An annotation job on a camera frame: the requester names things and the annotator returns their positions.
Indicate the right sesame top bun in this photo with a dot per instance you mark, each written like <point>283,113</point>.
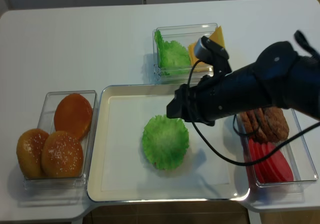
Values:
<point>62,155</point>

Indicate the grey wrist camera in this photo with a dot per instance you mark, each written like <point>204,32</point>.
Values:
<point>218,57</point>

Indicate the clear lettuce cheese container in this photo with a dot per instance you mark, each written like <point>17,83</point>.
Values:
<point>185,35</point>

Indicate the red tomato slices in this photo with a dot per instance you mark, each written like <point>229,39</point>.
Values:
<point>274,169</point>

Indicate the clear plastic bun container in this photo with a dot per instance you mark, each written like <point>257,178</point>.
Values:
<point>46,123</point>

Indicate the white metal tray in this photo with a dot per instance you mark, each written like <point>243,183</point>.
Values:
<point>237,189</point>

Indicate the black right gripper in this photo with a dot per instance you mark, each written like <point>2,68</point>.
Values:
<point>203,103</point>

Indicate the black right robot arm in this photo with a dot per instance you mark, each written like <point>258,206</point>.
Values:
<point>280,77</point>

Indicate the yellow cheese slices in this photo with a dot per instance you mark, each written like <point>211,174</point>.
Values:
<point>197,50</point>

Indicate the green lettuce leaf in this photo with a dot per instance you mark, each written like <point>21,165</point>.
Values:
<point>165,142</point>

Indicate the brown meat patties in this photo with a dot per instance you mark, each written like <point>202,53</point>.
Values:
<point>265,125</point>

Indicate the green lettuce pile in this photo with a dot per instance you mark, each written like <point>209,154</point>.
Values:
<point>174,57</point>

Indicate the sesame bun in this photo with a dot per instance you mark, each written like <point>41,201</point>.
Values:
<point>62,155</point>
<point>29,152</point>

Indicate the clear patty tomato container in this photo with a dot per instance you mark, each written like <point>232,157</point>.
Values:
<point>296,153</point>

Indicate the left sesame top bun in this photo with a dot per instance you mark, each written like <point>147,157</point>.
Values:
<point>29,152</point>

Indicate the smooth brown bottom bun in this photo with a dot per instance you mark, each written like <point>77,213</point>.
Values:
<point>74,116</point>

